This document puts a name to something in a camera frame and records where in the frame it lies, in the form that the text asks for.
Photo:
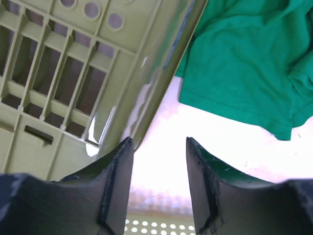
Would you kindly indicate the green cloth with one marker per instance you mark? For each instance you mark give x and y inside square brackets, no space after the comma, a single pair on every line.
[252,61]

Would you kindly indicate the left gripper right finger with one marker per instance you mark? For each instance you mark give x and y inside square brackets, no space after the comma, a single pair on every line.
[226,201]

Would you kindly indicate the large olive green container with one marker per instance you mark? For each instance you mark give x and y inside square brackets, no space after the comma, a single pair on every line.
[79,76]

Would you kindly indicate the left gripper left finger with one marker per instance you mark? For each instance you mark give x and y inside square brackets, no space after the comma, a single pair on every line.
[91,201]

